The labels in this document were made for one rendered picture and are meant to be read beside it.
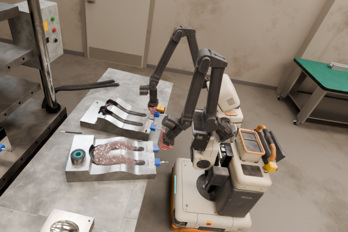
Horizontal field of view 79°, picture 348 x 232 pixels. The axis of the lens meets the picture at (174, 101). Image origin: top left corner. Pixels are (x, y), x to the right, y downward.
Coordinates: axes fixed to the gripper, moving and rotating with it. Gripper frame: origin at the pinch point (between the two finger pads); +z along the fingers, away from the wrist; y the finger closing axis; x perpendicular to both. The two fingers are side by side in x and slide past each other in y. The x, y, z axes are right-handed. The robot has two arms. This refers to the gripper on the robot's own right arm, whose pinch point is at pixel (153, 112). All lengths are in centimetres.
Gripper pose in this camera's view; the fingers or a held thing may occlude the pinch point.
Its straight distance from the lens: 161.9
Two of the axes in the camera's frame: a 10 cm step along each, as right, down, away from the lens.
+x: 9.9, 0.9, -0.8
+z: -0.4, 8.8, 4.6
